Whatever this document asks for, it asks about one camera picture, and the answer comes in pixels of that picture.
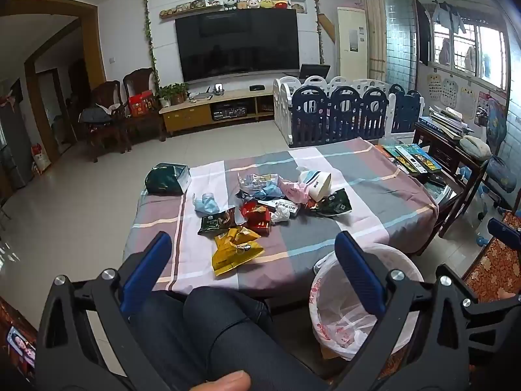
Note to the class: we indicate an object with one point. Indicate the green brown snack packet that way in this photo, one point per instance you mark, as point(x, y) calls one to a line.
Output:
point(215, 222)

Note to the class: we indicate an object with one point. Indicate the beige curtain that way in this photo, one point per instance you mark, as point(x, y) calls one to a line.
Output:
point(372, 28)

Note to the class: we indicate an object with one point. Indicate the blue face mask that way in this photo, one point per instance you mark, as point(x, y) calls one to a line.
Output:
point(207, 204)
point(266, 192)

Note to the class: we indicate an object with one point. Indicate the black audio receiver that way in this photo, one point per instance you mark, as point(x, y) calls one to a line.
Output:
point(230, 112)

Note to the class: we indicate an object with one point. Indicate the brown plush toy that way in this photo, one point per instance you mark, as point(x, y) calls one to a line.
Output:
point(242, 3)

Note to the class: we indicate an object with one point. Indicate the large black television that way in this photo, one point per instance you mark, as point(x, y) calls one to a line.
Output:
point(236, 44)

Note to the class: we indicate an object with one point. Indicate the white chart wall poster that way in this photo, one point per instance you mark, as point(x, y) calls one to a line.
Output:
point(468, 104)
point(450, 93)
point(434, 87)

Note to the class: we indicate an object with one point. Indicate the wooden wall shelf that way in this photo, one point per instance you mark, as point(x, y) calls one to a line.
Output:
point(187, 12)

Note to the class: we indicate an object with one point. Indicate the red plush toy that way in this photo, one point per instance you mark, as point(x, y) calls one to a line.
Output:
point(281, 5)

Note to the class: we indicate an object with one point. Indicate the hanging blue shirt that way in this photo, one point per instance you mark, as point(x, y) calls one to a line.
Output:
point(447, 16)

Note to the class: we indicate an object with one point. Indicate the red wall poster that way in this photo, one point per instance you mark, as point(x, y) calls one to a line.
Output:
point(484, 108)

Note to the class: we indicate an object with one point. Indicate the hanging black garment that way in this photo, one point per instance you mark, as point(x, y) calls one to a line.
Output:
point(422, 32)

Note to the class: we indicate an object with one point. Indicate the yellow snack packet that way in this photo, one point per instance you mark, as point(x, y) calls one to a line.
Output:
point(238, 236)
point(232, 258)

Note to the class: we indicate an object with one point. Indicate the small white desk gadget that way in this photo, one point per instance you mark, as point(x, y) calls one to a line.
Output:
point(219, 88)

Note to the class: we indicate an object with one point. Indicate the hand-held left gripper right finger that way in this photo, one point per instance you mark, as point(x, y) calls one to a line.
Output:
point(360, 273)

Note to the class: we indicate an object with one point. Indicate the stack of books and papers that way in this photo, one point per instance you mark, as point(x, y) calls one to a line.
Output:
point(445, 120)

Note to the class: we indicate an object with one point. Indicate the person's left hand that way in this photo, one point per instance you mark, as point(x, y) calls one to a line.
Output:
point(222, 382)

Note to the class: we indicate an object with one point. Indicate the clear plastic package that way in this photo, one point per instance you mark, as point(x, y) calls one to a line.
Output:
point(256, 180)

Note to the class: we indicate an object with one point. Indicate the dark green snack packet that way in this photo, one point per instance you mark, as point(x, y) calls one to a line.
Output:
point(336, 203)

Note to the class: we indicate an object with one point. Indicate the window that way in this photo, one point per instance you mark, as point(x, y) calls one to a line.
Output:
point(480, 49)

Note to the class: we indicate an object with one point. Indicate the smartphone with lit screen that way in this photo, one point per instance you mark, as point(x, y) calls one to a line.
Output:
point(22, 348)

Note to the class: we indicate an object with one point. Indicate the plaid tablecloth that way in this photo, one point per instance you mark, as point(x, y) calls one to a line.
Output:
point(346, 195)

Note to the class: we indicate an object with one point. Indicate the white tissue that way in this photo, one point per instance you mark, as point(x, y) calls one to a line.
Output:
point(280, 214)

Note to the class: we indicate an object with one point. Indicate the panda plush toy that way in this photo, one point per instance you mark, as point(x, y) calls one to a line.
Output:
point(230, 2)

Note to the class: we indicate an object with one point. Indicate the person's dark trousers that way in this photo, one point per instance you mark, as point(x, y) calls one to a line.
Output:
point(228, 334)

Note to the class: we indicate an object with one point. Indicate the row of colourful books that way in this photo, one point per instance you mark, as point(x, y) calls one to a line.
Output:
point(411, 159)

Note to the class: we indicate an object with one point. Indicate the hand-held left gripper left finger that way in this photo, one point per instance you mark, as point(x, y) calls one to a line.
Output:
point(148, 271)

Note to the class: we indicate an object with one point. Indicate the grey refrigerator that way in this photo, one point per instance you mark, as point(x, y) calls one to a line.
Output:
point(14, 146)

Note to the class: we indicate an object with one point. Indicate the pink plastic bag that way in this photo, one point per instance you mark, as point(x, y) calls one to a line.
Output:
point(295, 191)

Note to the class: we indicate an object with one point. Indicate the green ivy vine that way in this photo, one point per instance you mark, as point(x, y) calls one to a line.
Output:
point(317, 20)
point(148, 28)

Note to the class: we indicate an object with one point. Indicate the cream standing air conditioner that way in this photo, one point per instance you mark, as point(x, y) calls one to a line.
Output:
point(351, 44)

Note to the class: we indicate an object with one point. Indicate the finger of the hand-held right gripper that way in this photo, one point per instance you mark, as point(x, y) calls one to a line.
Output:
point(504, 231)

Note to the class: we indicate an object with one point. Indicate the black monitor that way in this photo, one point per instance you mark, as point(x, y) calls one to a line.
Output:
point(314, 71)

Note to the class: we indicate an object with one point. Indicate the white paper cup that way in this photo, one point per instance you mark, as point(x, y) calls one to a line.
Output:
point(319, 185)

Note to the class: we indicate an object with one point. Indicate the white trash bin with liner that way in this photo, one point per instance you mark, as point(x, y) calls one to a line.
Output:
point(342, 305)

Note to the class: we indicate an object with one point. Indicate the grey cushion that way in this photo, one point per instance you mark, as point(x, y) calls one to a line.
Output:
point(475, 147)

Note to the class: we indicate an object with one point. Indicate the red gift box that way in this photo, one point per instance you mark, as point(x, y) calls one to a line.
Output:
point(141, 105)

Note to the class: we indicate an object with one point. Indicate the blue white playpen fence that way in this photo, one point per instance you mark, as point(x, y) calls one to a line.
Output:
point(346, 110)

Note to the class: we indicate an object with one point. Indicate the dark wooden side table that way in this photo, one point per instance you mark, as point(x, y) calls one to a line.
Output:
point(445, 150)

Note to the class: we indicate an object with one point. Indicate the white blue tissue pack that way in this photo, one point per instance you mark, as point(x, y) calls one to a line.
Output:
point(281, 205)

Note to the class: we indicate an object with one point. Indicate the white framed picture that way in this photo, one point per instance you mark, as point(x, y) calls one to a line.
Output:
point(298, 5)

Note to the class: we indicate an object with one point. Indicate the dark bag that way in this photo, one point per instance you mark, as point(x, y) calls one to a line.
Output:
point(94, 116)

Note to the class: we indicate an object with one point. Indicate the wooden television cabinet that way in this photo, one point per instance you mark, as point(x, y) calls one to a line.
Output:
point(187, 116)

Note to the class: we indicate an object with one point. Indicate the red patterned seat cushion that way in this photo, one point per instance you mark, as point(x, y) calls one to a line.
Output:
point(494, 264)

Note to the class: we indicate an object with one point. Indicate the yellow plush toy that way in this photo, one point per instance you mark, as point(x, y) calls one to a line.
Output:
point(268, 3)

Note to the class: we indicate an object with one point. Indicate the potted green plant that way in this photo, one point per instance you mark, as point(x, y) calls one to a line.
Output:
point(173, 91)

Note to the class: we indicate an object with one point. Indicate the dark wooden chair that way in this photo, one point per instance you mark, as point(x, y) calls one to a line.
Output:
point(104, 93)
point(138, 83)

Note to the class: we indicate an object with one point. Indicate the beige plush toy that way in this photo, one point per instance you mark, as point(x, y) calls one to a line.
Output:
point(254, 3)

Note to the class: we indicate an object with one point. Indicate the dark green gift box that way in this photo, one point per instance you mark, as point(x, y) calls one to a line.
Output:
point(165, 181)

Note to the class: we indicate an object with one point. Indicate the red cardboard box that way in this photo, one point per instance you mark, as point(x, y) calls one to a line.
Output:
point(256, 218)

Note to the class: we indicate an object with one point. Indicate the red white bag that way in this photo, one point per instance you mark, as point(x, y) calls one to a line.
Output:
point(40, 159)

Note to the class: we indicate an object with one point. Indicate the blue patterned office chair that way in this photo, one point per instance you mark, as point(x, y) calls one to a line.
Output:
point(496, 130)

